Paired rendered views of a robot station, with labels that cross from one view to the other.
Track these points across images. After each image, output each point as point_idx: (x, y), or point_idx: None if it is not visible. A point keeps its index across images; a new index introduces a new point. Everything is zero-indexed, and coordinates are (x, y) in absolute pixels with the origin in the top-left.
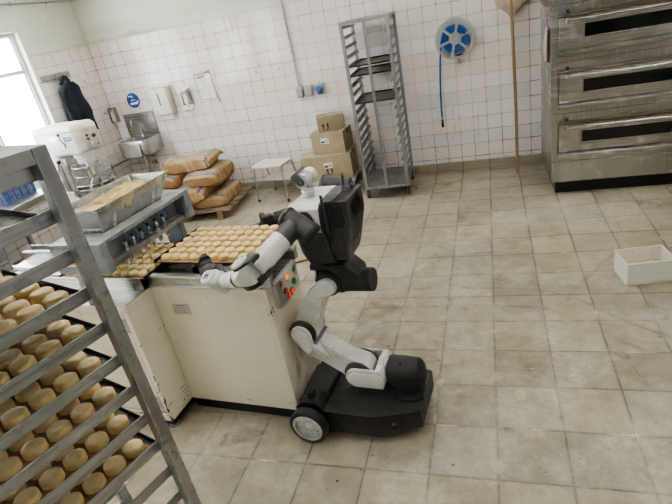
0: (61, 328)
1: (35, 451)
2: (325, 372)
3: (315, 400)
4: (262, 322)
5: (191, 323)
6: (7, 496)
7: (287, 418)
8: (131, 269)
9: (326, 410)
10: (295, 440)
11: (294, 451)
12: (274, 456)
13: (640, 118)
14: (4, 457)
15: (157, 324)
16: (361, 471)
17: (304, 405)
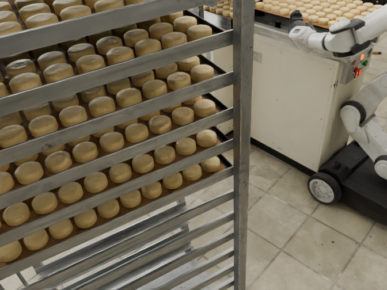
0: (188, 24)
1: (137, 136)
2: (352, 152)
3: (338, 172)
4: (321, 91)
5: (258, 71)
6: (106, 167)
7: (303, 174)
8: (225, 9)
9: (344, 184)
10: (306, 194)
11: (302, 202)
12: (285, 199)
13: None
14: (110, 129)
15: (230, 62)
16: (356, 244)
17: (326, 172)
